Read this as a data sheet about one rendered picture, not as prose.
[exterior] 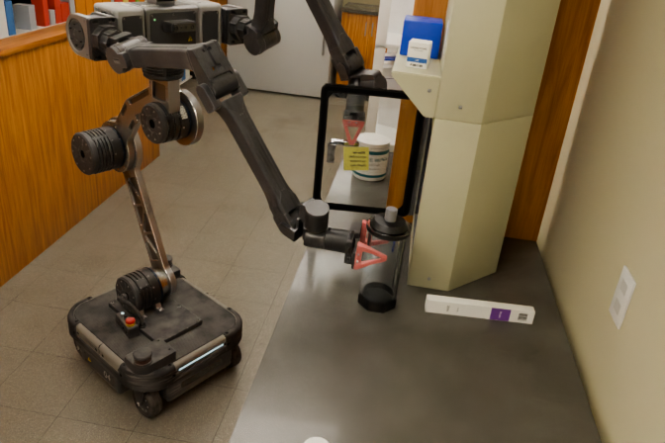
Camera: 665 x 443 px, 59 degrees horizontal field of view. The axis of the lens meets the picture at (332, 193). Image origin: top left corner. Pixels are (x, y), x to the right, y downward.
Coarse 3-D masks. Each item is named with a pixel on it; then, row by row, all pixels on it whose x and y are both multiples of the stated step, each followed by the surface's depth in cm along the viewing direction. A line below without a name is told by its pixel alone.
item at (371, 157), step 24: (336, 96) 170; (360, 96) 170; (336, 120) 173; (360, 120) 173; (384, 120) 172; (408, 120) 172; (336, 144) 176; (360, 144) 176; (384, 144) 175; (408, 144) 175; (336, 168) 179; (360, 168) 179; (384, 168) 179; (336, 192) 183; (360, 192) 182; (384, 192) 182
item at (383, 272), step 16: (368, 224) 140; (368, 240) 142; (384, 240) 138; (400, 240) 139; (368, 256) 143; (400, 256) 142; (368, 272) 144; (384, 272) 142; (368, 288) 145; (384, 288) 144
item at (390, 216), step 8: (392, 208) 139; (376, 216) 141; (384, 216) 142; (392, 216) 139; (400, 216) 143; (376, 224) 139; (384, 224) 138; (392, 224) 138; (400, 224) 139; (384, 232) 137; (392, 232) 137; (400, 232) 138
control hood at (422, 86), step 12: (396, 60) 147; (432, 60) 151; (396, 72) 137; (408, 72) 137; (420, 72) 138; (432, 72) 139; (408, 84) 137; (420, 84) 137; (432, 84) 136; (408, 96) 139; (420, 96) 138; (432, 96) 138; (420, 108) 139; (432, 108) 139
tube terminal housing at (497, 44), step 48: (480, 0) 127; (528, 0) 131; (480, 48) 132; (528, 48) 138; (480, 96) 136; (528, 96) 145; (432, 144) 142; (480, 144) 141; (432, 192) 147; (480, 192) 149; (432, 240) 153; (480, 240) 158; (432, 288) 159
